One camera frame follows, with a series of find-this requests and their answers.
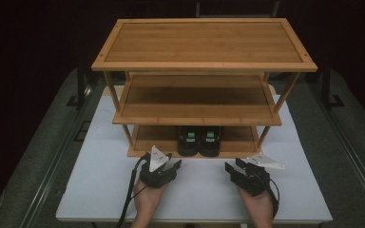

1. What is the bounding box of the person's right hand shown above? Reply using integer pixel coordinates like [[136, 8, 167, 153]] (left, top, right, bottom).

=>
[[237, 185, 276, 222]]

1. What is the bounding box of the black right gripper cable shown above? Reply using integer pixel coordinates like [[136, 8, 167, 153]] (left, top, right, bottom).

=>
[[265, 178, 281, 220]]

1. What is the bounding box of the three-tier wooden shoe rack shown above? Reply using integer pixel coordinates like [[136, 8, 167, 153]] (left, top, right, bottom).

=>
[[90, 17, 318, 160]]

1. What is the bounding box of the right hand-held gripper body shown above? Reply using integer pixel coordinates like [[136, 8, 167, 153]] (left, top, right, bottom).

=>
[[234, 152, 285, 197]]

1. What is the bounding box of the black metal stand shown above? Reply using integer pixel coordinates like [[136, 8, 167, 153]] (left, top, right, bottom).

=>
[[66, 60, 88, 111], [321, 60, 346, 110]]

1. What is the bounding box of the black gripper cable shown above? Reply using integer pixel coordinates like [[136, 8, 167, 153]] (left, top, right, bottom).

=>
[[265, 178, 281, 220], [116, 153, 151, 228]]

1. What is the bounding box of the person's left hand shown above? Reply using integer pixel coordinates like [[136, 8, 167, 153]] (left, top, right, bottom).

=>
[[132, 180, 169, 222]]

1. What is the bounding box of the black shoe with green accents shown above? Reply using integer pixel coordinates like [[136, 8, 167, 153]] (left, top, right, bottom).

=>
[[199, 125, 223, 158], [176, 125, 201, 158]]

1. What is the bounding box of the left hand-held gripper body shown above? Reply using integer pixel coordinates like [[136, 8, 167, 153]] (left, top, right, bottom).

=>
[[138, 145, 177, 189]]

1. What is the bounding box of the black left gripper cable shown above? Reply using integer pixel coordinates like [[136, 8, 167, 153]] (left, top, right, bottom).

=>
[[116, 153, 151, 228]]

